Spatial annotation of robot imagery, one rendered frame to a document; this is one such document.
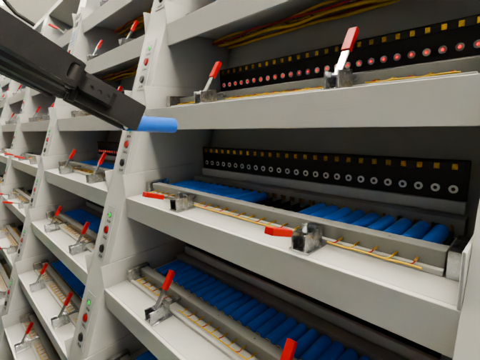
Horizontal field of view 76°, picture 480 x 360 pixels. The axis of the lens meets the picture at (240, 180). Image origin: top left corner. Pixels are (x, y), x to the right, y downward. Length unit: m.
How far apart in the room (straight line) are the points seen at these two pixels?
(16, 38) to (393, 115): 0.34
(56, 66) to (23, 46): 0.02
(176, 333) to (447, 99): 0.50
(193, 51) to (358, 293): 0.66
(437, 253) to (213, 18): 0.53
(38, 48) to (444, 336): 0.40
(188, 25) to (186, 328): 0.59
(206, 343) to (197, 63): 0.62
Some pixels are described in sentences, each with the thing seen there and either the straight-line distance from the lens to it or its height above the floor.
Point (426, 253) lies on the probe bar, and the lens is 0.36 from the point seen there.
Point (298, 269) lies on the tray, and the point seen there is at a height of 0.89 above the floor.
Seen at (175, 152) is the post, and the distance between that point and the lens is 0.76.
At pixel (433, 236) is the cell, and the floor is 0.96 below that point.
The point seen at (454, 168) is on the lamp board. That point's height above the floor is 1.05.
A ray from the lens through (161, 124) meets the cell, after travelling 0.38.
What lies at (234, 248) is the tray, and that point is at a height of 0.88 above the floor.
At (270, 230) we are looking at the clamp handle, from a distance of 0.32.
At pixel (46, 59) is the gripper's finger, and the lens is 0.30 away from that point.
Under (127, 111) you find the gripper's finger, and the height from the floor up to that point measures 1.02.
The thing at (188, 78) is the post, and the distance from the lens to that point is 0.80.
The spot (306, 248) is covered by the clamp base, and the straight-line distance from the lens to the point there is 0.37.
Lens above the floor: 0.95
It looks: 3 degrees up
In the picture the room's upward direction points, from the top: 12 degrees clockwise
